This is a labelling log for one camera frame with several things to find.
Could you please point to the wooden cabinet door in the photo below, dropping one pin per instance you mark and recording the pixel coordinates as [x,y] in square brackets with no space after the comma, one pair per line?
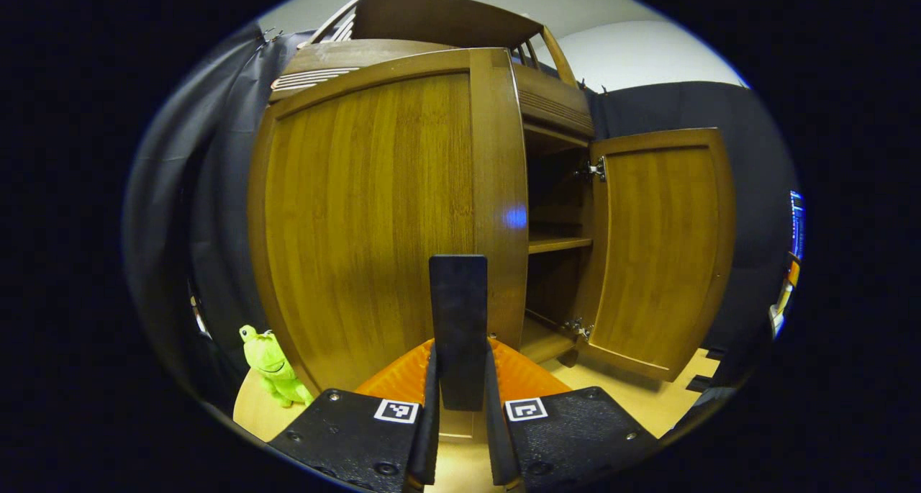
[655,248]
[360,227]

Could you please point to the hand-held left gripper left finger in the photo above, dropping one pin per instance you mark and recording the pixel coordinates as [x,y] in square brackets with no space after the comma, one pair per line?
[426,442]

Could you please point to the wooden double-door shoe cabinet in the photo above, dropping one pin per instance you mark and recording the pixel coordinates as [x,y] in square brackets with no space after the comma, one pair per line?
[432,18]

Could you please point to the wooden inner shelf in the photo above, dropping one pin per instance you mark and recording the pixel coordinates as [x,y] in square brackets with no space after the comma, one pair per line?
[560,244]

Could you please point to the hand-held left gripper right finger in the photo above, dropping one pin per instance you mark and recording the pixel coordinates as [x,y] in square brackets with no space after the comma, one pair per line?
[498,442]

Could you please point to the blue and orange object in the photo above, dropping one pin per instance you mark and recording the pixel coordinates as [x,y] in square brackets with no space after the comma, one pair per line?
[791,263]

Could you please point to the black backdrop cloth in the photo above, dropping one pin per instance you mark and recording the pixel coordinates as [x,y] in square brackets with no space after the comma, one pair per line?
[755,191]

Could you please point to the green frog plush toy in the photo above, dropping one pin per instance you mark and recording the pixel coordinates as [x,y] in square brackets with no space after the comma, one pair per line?
[270,363]

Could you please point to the metal door hinge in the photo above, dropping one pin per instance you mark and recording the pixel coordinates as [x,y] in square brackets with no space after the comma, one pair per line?
[593,170]
[579,328]

